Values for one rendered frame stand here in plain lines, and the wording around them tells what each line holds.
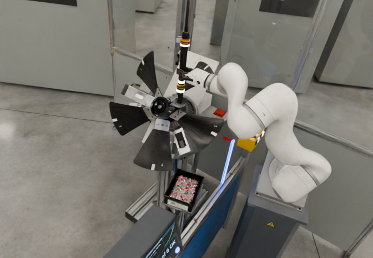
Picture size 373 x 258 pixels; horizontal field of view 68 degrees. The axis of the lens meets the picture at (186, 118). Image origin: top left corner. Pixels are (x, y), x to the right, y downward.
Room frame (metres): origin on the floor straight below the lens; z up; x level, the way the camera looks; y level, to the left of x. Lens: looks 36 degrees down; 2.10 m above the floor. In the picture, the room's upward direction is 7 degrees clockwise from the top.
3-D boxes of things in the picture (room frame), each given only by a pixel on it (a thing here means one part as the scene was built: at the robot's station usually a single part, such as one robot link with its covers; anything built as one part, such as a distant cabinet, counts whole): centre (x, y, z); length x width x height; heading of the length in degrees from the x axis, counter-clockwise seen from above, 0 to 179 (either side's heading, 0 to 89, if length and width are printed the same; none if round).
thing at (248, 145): (1.34, -0.41, 1.02); 0.16 x 0.10 x 0.11; 150
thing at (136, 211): (1.51, 0.07, 0.04); 0.62 x 0.45 x 0.08; 150
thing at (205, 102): (1.87, -0.08, 0.92); 0.17 x 0.16 x 0.11; 150
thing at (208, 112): (1.80, -0.13, 0.85); 0.36 x 0.24 x 0.03; 60
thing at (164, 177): (1.43, 0.11, 0.46); 0.09 x 0.05 x 0.91; 60
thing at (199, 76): (1.22, -0.04, 1.46); 0.11 x 0.10 x 0.07; 60
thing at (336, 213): (1.89, -0.31, 0.50); 2.59 x 0.03 x 0.91; 60
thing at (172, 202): (1.02, -0.04, 0.85); 0.22 x 0.17 x 0.07; 165
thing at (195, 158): (1.80, -0.13, 0.42); 0.04 x 0.04 x 0.83; 60
